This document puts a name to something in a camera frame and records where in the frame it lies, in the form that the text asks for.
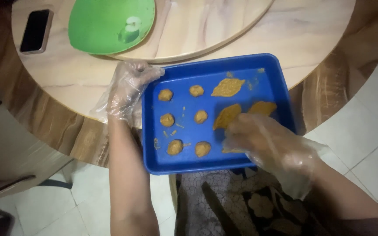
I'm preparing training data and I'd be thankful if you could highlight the person's right hand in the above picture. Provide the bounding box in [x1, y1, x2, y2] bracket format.
[221, 113, 322, 179]

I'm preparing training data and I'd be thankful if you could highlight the person's left hand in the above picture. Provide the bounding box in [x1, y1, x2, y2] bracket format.
[106, 61, 165, 128]

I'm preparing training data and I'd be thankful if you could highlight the blue plastic tray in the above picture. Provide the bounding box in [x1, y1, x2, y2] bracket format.
[141, 53, 297, 175]

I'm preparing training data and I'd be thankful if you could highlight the group of orange dough balls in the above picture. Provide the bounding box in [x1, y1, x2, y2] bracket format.
[158, 85, 212, 158]

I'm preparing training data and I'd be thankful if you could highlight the person's patterned dark clothing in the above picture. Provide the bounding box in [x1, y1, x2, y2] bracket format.
[175, 167, 378, 236]

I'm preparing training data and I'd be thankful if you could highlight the round marble-look turntable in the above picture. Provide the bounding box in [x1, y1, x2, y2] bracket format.
[105, 0, 275, 63]

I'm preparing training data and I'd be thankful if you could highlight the green round plate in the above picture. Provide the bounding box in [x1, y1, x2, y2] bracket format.
[68, 0, 156, 56]

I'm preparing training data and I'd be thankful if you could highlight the black smartphone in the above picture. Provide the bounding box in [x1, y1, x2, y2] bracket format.
[19, 9, 54, 55]

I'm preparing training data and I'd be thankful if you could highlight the beige chair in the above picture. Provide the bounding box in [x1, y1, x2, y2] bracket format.
[0, 99, 75, 202]

